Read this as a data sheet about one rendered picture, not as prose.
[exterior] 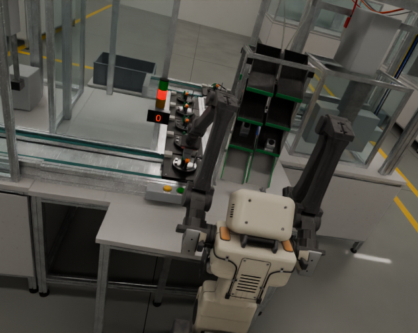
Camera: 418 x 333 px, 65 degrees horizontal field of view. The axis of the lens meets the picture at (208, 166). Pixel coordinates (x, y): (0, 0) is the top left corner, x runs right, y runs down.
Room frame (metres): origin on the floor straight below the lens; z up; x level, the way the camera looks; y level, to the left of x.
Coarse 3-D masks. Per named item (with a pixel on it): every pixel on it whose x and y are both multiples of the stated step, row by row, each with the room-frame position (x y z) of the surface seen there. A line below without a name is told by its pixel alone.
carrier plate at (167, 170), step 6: (174, 156) 1.65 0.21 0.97; (180, 156) 1.67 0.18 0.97; (168, 162) 1.57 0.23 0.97; (198, 162) 1.66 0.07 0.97; (162, 168) 1.50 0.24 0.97; (168, 168) 1.51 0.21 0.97; (198, 168) 1.59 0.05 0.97; (162, 174) 1.44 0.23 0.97; (168, 174) 1.45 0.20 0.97; (174, 174) 1.47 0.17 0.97; (180, 174) 1.48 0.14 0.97; (186, 174) 1.50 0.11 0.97; (192, 174) 1.52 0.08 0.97; (174, 180) 1.44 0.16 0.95; (192, 180) 1.46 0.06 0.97
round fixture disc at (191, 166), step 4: (180, 160) 1.60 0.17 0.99; (172, 164) 1.54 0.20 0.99; (180, 164) 1.56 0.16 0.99; (188, 164) 1.58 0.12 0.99; (192, 164) 1.59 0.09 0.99; (176, 168) 1.51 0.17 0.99; (180, 168) 1.51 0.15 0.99; (188, 168) 1.53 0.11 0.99; (192, 168) 1.55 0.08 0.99; (180, 172) 1.50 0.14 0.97; (184, 172) 1.50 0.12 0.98; (188, 172) 1.51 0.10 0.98; (192, 172) 1.53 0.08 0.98
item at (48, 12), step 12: (48, 0) 1.55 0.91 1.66; (48, 12) 1.55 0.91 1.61; (48, 24) 1.55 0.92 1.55; (48, 36) 1.55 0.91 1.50; (48, 48) 1.54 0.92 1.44; (48, 60) 1.54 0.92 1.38; (48, 72) 1.54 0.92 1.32; (48, 84) 1.54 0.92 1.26; (48, 96) 1.54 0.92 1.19; (48, 108) 1.54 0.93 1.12
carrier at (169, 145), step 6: (168, 132) 1.89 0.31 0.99; (168, 138) 1.85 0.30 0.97; (174, 138) 1.87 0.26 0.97; (180, 138) 1.86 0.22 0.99; (168, 144) 1.77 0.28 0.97; (174, 144) 1.78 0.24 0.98; (180, 144) 1.78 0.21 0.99; (168, 150) 1.70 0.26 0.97; (174, 150) 1.72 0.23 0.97; (180, 150) 1.74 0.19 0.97; (198, 150) 1.80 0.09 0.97; (192, 156) 1.71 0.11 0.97; (198, 156) 1.73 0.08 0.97
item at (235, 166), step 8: (232, 152) 1.64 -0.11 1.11; (240, 152) 1.65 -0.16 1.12; (248, 152) 1.66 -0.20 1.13; (232, 160) 1.61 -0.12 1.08; (240, 160) 1.62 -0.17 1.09; (248, 160) 1.59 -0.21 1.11; (224, 168) 1.57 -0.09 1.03; (232, 168) 1.58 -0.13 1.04; (240, 168) 1.59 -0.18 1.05; (224, 176) 1.53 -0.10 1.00; (232, 176) 1.54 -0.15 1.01; (240, 176) 1.55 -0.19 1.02
